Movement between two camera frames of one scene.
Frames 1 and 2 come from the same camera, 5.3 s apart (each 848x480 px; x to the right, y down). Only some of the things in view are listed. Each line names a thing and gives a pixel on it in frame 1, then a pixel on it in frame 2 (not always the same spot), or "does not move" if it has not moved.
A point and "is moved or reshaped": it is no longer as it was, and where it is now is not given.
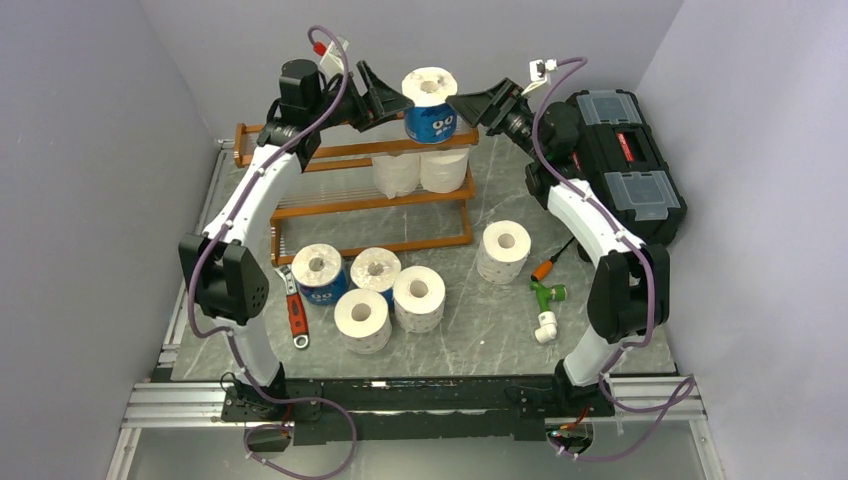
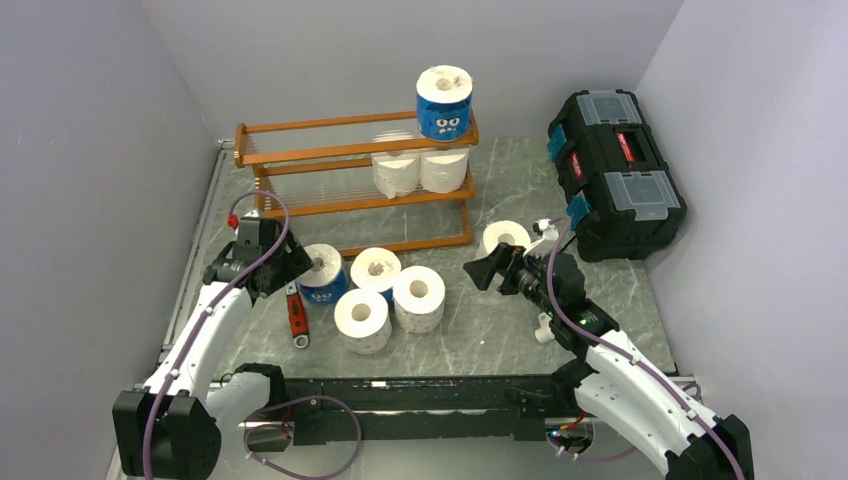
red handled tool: x=297 y=314 does not move
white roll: x=419 y=297 does not move
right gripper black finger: x=484 y=110 → x=485 y=270
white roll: x=363 y=320 does not move
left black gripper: x=380 y=103 → x=296 y=263
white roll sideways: x=443 y=171 does not move
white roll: x=504 y=251 does not move
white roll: x=397 y=176 does not move
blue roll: x=431 y=120 is moved or reshaped
